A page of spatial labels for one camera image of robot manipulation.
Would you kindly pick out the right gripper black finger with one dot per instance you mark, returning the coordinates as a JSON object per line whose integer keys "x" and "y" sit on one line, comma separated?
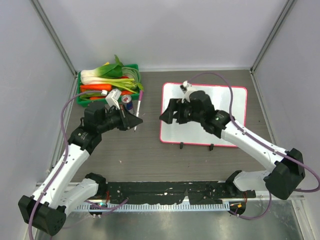
{"x": 168, "y": 115}
{"x": 178, "y": 116}

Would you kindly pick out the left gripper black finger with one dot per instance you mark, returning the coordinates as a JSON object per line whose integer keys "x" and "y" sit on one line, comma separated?
{"x": 124, "y": 126}
{"x": 129, "y": 117}

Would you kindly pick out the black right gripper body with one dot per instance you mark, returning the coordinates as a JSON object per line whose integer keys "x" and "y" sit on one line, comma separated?
{"x": 188, "y": 114}

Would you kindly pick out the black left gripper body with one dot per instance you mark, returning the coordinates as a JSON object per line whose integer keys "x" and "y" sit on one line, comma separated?
{"x": 120, "y": 118}

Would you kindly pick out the white marker with pink cap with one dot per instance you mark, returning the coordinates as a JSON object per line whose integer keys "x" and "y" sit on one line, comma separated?
{"x": 141, "y": 93}

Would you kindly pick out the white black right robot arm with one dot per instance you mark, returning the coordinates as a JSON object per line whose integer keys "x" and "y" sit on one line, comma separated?
{"x": 283, "y": 170}

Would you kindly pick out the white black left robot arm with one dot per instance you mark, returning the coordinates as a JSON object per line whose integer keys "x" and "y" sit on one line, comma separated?
{"x": 48, "y": 207}

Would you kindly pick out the black right whiteboard stand foot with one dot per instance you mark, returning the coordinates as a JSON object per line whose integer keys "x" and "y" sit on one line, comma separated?
{"x": 211, "y": 147}

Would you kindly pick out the blue silver energy drink can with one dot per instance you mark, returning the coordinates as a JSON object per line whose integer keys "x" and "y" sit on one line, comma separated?
{"x": 127, "y": 101}

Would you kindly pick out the green onion toy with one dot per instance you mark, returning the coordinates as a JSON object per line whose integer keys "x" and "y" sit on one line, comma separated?
{"x": 117, "y": 83}

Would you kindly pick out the green leaf vegetable toy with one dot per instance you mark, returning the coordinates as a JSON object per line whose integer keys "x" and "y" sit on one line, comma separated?
{"x": 87, "y": 96}

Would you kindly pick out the green plastic tray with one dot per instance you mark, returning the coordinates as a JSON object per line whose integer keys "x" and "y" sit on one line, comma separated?
{"x": 131, "y": 70}

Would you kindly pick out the bok choy toy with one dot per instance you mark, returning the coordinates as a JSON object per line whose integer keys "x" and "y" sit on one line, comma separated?
{"x": 107, "y": 71}

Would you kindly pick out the orange carrot toy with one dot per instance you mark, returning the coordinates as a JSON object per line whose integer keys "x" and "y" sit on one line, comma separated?
{"x": 96, "y": 87}

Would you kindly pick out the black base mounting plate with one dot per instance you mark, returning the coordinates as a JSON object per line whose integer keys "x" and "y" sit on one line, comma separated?
{"x": 171, "y": 192}

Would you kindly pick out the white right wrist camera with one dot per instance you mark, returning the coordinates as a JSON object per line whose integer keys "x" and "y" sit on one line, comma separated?
{"x": 187, "y": 90}

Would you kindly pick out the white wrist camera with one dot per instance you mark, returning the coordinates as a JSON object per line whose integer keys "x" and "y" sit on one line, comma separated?
{"x": 112, "y": 98}
{"x": 187, "y": 90}

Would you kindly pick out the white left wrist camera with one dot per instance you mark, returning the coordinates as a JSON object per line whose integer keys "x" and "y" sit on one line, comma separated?
{"x": 112, "y": 98}

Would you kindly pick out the white slotted cable duct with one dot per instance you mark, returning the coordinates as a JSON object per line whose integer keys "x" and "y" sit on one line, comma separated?
{"x": 185, "y": 206}

